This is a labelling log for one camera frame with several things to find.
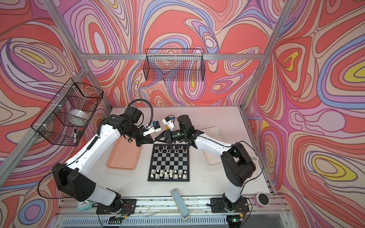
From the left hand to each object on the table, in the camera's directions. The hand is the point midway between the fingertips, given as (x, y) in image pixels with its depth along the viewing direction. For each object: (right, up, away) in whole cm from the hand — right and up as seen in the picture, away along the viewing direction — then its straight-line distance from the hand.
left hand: (153, 139), depth 77 cm
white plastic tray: (+39, +2, +25) cm, 46 cm away
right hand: (+3, -2, -1) cm, 3 cm away
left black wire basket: (-48, +10, -2) cm, 49 cm away
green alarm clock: (-34, -34, -5) cm, 48 cm away
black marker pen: (-39, +2, -5) cm, 40 cm away
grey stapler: (+15, -34, -4) cm, 37 cm away
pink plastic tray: (-24, -14, +19) cm, 33 cm away
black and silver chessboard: (+8, -16, +10) cm, 21 cm away
